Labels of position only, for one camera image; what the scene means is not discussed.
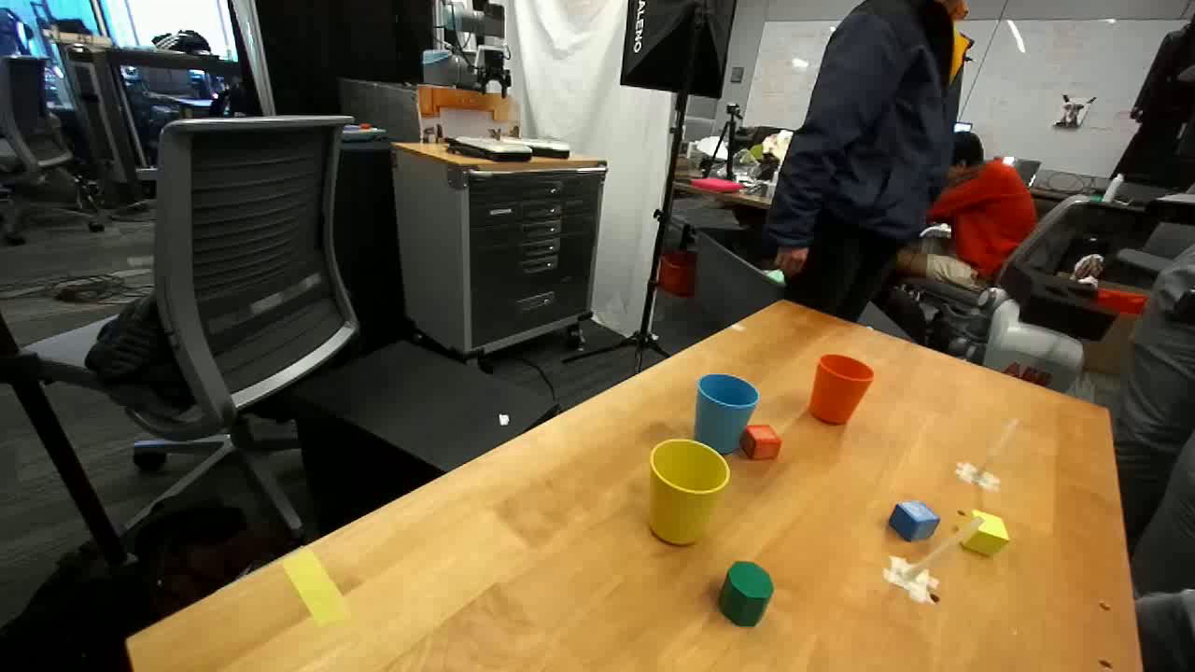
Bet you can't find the black low platform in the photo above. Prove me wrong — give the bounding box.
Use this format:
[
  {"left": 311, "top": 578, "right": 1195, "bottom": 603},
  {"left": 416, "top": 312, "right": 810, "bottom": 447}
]
[{"left": 291, "top": 327, "right": 669, "bottom": 500}]

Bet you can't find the grey rounded object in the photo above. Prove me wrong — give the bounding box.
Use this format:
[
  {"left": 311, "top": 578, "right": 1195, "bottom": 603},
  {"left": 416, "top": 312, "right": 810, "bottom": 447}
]
[{"left": 1134, "top": 595, "right": 1195, "bottom": 672}]

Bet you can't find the grey mesh office chair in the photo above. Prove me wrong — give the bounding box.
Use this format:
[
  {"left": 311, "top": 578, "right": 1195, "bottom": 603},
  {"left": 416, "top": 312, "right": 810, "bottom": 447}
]
[{"left": 16, "top": 114, "right": 367, "bottom": 539}]

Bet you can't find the black bag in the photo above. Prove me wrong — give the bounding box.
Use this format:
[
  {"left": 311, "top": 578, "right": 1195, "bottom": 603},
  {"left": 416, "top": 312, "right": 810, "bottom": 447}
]
[{"left": 0, "top": 496, "right": 295, "bottom": 672}]

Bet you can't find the red bucket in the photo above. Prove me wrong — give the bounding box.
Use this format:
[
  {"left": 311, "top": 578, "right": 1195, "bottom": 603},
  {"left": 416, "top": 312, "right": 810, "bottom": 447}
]
[{"left": 655, "top": 242, "right": 702, "bottom": 304}]

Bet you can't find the blue plastic cup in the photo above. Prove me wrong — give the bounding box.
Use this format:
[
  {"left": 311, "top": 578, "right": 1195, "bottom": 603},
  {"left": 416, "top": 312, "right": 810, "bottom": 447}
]
[{"left": 692, "top": 370, "right": 761, "bottom": 461}]

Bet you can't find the black softbox light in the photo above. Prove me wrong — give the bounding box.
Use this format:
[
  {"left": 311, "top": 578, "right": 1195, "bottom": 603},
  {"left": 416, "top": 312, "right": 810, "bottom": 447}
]
[{"left": 616, "top": 0, "right": 740, "bottom": 103}]

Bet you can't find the yellow tape strip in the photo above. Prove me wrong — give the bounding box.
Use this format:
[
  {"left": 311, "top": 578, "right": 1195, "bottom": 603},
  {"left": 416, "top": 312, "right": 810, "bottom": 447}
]
[{"left": 281, "top": 548, "right": 355, "bottom": 630}]

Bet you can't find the white machine housing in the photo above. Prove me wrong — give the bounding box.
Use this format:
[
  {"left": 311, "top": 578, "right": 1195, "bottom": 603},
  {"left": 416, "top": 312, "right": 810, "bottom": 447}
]
[{"left": 983, "top": 288, "right": 1091, "bottom": 393}]

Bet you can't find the yellow cube block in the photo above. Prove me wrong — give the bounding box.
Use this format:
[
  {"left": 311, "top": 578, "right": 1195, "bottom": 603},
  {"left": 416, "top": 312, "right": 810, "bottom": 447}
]
[{"left": 956, "top": 506, "right": 1015, "bottom": 562}]

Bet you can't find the dark office chair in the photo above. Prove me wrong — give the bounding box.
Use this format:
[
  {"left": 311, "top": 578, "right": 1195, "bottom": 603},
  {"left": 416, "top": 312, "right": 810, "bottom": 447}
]
[{"left": 0, "top": 52, "right": 108, "bottom": 248}]

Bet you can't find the white backdrop curtain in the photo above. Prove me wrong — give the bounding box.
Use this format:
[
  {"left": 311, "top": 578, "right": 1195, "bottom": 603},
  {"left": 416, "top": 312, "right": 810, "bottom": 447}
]
[{"left": 501, "top": 0, "right": 685, "bottom": 339}]

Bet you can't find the black light stand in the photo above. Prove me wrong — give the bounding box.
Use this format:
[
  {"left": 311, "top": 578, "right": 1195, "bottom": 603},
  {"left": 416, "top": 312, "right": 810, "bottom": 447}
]
[{"left": 563, "top": 73, "right": 715, "bottom": 368}]

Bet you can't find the person in red top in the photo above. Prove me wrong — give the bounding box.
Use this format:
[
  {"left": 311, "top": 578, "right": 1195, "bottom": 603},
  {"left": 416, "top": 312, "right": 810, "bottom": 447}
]
[{"left": 919, "top": 127, "right": 1042, "bottom": 288}]

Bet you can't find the black cloth covered furniture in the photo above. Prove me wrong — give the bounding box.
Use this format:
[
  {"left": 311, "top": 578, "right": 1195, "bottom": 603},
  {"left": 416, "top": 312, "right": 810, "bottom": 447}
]
[{"left": 331, "top": 123, "right": 407, "bottom": 350}]

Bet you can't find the black flat device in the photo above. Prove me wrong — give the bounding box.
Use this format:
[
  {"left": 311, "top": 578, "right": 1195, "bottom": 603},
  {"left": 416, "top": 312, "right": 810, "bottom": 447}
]
[{"left": 446, "top": 132, "right": 539, "bottom": 164}]

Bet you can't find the white tape mark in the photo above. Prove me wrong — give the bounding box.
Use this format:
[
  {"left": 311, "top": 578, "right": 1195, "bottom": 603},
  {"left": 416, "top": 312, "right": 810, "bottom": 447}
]
[{"left": 880, "top": 517, "right": 987, "bottom": 610}]

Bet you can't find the orange plastic cup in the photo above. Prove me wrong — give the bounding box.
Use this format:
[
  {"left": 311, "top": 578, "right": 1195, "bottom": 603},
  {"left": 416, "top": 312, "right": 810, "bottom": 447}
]
[{"left": 808, "top": 350, "right": 878, "bottom": 429}]

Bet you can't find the black curtain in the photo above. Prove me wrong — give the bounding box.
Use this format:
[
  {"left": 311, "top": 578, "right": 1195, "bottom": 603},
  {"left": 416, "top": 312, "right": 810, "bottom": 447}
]
[{"left": 254, "top": 0, "right": 442, "bottom": 120}]

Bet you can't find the person in dark jacket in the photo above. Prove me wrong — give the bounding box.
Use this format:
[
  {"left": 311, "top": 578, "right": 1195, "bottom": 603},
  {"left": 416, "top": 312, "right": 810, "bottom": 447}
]
[{"left": 757, "top": 0, "right": 974, "bottom": 327}]

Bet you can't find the green cylinder block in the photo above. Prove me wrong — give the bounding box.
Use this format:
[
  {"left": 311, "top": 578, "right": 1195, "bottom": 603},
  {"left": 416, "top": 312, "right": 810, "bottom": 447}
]
[{"left": 715, "top": 558, "right": 777, "bottom": 630}]

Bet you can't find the red cube block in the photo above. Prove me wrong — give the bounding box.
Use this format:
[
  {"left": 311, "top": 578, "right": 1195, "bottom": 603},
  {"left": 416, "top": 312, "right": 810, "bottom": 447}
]
[{"left": 740, "top": 424, "right": 783, "bottom": 465}]

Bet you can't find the yellow plastic cup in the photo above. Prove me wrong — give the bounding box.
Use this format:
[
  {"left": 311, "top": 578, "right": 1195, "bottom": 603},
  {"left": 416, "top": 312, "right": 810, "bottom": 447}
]
[{"left": 647, "top": 434, "right": 735, "bottom": 548}]

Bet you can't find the black tripod leg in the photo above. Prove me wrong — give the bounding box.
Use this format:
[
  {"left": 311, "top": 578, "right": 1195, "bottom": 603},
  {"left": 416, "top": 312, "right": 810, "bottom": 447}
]
[{"left": 0, "top": 314, "right": 136, "bottom": 572}]

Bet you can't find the grey drawer cabinet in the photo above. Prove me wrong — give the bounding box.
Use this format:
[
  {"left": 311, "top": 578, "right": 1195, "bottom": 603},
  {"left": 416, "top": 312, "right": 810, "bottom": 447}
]
[{"left": 392, "top": 139, "right": 614, "bottom": 363}]

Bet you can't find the blue cube block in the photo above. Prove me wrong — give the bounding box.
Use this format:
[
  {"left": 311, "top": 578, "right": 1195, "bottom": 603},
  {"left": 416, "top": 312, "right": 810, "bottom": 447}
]
[{"left": 884, "top": 496, "right": 944, "bottom": 544}]

